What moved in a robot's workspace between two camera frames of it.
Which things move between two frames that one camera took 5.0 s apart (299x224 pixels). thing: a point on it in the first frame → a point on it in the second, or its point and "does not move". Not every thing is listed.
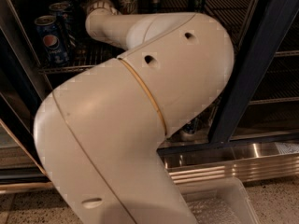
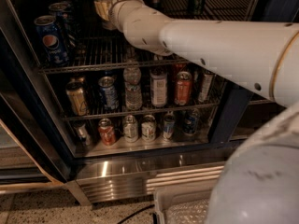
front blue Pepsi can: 52,44 does not move
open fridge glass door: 21,94 does not move
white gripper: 97,8 → 114,7
